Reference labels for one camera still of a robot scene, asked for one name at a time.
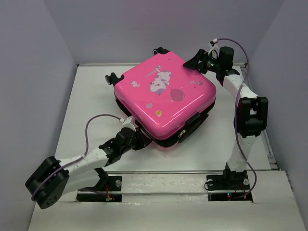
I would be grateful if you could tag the pink hard-shell suitcase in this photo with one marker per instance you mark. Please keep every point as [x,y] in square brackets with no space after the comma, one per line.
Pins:
[168,101]

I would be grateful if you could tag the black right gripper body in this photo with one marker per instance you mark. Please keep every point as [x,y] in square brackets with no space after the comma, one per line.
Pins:
[213,65]

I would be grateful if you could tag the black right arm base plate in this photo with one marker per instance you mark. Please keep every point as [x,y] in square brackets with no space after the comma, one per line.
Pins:
[222,191]

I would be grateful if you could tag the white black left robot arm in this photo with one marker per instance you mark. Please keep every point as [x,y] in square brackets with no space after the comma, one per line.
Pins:
[55,178]

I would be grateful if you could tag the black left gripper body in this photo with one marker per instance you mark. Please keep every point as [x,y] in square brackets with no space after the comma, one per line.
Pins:
[136,142]

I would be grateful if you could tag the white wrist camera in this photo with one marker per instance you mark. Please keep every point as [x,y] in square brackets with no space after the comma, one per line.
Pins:
[128,122]
[214,47]

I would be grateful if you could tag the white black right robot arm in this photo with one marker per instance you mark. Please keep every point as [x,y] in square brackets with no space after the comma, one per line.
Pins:
[250,113]

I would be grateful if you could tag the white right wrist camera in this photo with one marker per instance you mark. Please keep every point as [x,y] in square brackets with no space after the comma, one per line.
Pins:
[214,47]

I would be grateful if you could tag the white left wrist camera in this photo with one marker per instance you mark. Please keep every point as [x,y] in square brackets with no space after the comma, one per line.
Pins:
[128,122]

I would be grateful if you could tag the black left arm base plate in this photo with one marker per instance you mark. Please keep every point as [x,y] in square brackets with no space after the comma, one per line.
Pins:
[105,191]

